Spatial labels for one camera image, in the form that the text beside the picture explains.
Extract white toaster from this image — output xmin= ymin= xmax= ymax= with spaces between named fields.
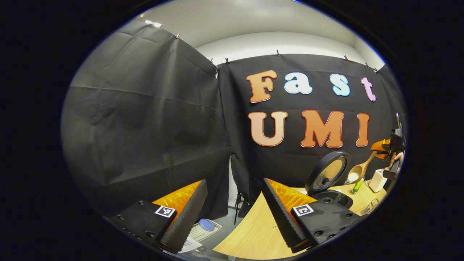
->
xmin=369 ymin=169 xmax=388 ymax=193

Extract metal wire chopstick holder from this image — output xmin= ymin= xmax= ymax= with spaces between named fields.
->
xmin=362 ymin=199 xmax=380 ymax=215

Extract black tripod stand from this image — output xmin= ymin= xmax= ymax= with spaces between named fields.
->
xmin=234 ymin=190 xmax=250 ymax=225

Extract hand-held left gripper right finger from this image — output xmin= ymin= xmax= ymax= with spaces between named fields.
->
xmin=262 ymin=178 xmax=361 ymax=253

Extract black silver rice cooker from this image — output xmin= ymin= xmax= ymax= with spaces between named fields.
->
xmin=305 ymin=151 xmax=354 ymax=209

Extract wooden spoon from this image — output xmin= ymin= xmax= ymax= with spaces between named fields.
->
xmin=347 ymin=150 xmax=379 ymax=183

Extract white ribbed tray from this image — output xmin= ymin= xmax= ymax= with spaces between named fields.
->
xmin=187 ymin=221 xmax=222 ymax=243

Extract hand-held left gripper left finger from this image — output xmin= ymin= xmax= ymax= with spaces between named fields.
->
xmin=105 ymin=179 xmax=209 ymax=254

